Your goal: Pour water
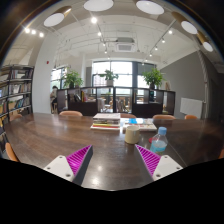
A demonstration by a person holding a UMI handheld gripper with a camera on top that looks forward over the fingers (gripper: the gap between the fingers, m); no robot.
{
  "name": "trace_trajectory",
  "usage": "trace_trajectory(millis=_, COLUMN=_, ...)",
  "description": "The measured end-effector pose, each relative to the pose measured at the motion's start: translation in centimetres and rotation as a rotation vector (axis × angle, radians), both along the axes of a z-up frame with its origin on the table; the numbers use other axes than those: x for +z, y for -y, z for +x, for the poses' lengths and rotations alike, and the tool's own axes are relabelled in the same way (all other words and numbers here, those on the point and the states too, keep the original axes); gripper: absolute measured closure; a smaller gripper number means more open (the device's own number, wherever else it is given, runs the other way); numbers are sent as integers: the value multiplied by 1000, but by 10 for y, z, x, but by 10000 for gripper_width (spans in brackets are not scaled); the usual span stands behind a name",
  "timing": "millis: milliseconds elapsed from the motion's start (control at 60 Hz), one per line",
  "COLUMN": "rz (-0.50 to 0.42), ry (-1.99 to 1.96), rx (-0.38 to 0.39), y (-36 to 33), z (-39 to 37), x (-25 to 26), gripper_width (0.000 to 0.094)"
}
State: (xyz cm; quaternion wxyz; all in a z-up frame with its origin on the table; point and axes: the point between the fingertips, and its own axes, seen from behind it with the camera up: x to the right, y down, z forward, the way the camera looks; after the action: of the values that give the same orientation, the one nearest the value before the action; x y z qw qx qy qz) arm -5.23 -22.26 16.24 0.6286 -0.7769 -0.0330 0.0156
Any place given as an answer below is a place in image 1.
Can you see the round pendant lamp centre right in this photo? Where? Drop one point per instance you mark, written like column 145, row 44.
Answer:
column 149, row 7

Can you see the clear plastic water bottle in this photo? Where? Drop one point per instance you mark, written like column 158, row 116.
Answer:
column 159, row 141

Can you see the round pendant lamp centre left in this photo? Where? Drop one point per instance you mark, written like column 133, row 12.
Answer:
column 98, row 5

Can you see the orange chair left near side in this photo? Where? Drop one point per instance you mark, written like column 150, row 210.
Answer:
column 11, row 153

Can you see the right potted green plant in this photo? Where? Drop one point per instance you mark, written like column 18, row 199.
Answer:
column 153, row 78

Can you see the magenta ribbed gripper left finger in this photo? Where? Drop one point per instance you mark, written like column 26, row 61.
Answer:
column 72, row 167

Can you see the orange chair back centre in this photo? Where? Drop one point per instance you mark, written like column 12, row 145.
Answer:
column 126, row 115

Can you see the orange chair back far right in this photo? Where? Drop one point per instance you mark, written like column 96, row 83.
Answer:
column 190, row 117

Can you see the orange chair back far left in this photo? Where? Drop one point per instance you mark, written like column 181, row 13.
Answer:
column 70, row 113

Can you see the ceiling air conditioner unit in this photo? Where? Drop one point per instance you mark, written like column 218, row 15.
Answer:
column 125, row 44

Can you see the middle potted green plant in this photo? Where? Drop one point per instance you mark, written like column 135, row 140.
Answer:
column 109, row 76

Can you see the round pendant lamp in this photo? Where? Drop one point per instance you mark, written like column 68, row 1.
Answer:
column 98, row 5
column 149, row 7
column 204, row 41
column 57, row 17
column 185, row 24

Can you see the flat magazine with blue cover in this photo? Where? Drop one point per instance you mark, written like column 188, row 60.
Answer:
column 144, row 124

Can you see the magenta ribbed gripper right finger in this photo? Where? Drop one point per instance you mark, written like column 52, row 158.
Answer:
column 153, row 166

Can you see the round pendant lamp far right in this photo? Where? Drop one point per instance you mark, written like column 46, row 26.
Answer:
column 204, row 41

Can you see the dark low shelf divider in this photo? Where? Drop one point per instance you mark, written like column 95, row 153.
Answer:
column 141, row 102

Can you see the left potted green plant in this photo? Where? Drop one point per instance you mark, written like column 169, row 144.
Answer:
column 71, row 79

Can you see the stack of books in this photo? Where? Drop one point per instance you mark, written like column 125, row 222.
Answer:
column 106, row 121

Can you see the potted green plant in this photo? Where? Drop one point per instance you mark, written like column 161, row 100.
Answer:
column 71, row 79
column 109, row 76
column 153, row 78

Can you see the seated person in background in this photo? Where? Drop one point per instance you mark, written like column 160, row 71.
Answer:
column 53, row 97

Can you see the tall bookshelf with books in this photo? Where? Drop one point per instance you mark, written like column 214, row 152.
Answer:
column 15, row 91

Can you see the white board against wall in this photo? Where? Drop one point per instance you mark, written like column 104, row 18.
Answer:
column 191, row 107

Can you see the orange chair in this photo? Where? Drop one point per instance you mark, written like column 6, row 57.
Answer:
column 126, row 115
column 190, row 117
column 164, row 117
column 11, row 153
column 70, row 113

